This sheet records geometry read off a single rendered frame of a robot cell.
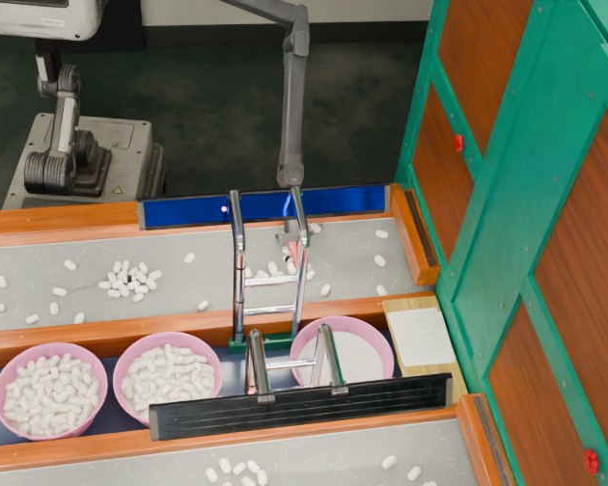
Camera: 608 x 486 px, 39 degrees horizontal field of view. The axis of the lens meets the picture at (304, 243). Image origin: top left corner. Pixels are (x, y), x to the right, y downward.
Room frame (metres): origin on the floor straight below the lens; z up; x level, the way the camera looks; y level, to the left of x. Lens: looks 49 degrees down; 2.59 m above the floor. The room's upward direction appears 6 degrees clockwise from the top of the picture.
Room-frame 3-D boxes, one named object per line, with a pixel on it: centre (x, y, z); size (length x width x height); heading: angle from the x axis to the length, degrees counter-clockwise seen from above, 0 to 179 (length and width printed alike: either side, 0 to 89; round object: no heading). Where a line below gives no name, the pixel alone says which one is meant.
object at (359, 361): (1.21, -0.13, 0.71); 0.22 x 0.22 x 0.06
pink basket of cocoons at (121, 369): (1.10, 0.30, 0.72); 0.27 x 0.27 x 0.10
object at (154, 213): (1.44, 0.10, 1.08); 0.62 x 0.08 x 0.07; 104
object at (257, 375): (0.97, -0.01, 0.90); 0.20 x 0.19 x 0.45; 104
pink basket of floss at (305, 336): (1.21, -0.13, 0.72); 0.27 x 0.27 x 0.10
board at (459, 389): (1.26, -0.34, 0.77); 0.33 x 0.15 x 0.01; 14
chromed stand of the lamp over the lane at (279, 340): (1.36, 0.09, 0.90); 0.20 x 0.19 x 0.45; 104
